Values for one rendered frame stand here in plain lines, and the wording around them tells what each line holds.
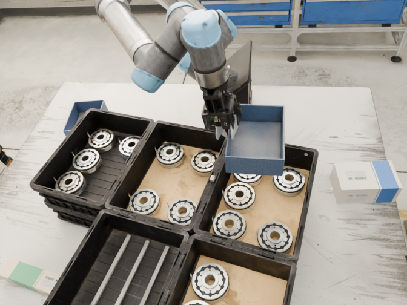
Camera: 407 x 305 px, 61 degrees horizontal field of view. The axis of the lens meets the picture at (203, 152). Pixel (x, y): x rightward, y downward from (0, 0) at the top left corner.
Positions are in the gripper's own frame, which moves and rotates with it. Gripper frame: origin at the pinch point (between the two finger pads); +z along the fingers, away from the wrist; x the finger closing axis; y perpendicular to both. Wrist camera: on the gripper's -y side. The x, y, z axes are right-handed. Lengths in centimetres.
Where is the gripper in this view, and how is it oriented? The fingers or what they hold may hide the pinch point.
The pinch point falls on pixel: (229, 132)
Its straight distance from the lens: 95.5
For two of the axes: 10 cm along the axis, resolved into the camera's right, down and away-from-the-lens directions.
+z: 2.2, 6.4, 7.3
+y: -1.8, 7.6, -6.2
